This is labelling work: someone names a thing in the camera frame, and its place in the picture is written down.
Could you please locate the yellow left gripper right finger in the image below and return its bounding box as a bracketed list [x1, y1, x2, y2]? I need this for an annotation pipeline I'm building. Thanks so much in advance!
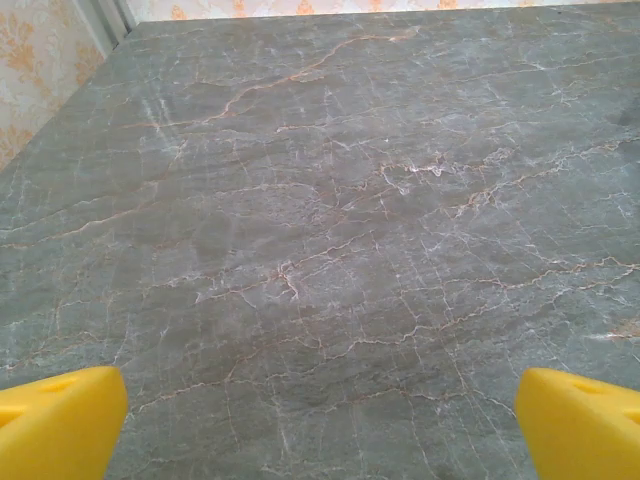
[514, 367, 640, 480]

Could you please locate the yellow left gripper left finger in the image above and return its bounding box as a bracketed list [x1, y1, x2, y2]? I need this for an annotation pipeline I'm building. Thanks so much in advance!
[0, 365, 129, 480]

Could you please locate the aluminium frame corner post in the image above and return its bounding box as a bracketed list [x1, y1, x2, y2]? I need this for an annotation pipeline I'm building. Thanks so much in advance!
[88, 0, 137, 52]

